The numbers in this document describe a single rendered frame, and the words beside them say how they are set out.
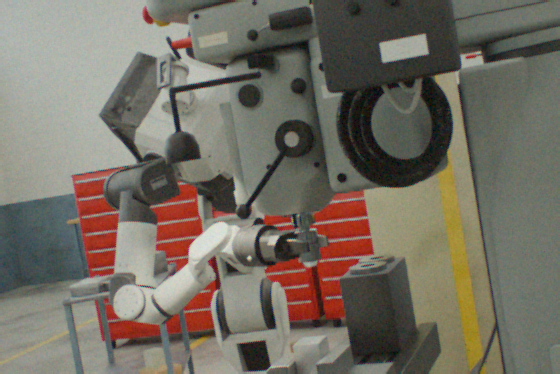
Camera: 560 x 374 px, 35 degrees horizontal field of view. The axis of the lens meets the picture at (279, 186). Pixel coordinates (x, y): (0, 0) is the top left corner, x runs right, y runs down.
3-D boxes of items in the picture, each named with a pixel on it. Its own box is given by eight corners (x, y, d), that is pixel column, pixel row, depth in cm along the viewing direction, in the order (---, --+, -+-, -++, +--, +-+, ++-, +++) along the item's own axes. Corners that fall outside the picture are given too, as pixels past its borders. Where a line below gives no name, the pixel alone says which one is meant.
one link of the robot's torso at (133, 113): (131, 194, 244) (74, 129, 213) (190, 93, 254) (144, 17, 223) (223, 230, 232) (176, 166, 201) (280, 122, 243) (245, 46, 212)
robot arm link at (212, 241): (227, 233, 190) (182, 271, 193) (254, 254, 195) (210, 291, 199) (222, 215, 195) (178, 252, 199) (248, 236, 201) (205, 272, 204)
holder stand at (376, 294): (351, 356, 212) (337, 273, 211) (371, 332, 233) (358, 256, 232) (401, 351, 208) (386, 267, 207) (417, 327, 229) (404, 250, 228)
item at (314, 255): (325, 257, 182) (321, 232, 181) (315, 261, 178) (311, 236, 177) (304, 259, 184) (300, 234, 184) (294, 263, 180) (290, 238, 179)
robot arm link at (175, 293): (194, 285, 194) (131, 337, 198) (218, 290, 203) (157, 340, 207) (172, 247, 198) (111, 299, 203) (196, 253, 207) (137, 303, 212)
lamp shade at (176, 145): (166, 164, 185) (161, 134, 185) (200, 158, 186) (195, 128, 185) (166, 164, 178) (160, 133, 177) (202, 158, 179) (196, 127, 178)
